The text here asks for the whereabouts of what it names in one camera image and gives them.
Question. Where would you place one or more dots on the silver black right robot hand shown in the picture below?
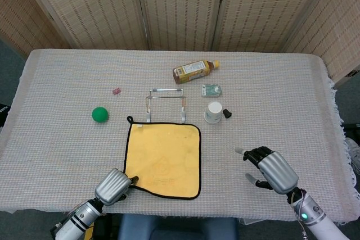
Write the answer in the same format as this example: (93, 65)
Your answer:
(277, 172)

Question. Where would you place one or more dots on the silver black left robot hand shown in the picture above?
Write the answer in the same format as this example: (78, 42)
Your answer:
(112, 186)

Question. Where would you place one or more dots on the yellow cloth with black back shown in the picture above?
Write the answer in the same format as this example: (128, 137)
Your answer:
(166, 155)

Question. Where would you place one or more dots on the small metal rack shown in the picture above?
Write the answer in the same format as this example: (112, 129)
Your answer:
(166, 90)

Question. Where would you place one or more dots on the white woven tablecloth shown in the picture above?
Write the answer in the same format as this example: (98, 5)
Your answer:
(70, 153)

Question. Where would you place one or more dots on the green ball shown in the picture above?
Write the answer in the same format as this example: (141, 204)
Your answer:
(99, 115)

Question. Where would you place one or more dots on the blue seat base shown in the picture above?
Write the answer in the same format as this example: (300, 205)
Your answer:
(177, 227)

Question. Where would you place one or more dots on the small black cap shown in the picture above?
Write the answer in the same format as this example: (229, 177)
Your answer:
(227, 113)

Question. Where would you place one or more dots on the white shoe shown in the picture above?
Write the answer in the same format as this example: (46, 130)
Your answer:
(353, 153)

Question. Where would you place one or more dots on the black object beside table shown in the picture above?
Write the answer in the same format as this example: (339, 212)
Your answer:
(351, 129)

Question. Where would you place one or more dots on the white paper cup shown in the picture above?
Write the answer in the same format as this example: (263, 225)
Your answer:
(213, 113)

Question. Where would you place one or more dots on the small pink clip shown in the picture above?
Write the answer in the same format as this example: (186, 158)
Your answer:
(116, 91)

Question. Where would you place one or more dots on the black box with white text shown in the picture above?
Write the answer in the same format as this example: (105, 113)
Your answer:
(4, 115)

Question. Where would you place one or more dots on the tea bottle with yellow cap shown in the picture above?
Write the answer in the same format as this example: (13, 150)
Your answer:
(192, 71)

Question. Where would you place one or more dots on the woven bamboo folding screen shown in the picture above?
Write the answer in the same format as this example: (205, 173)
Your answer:
(180, 9)

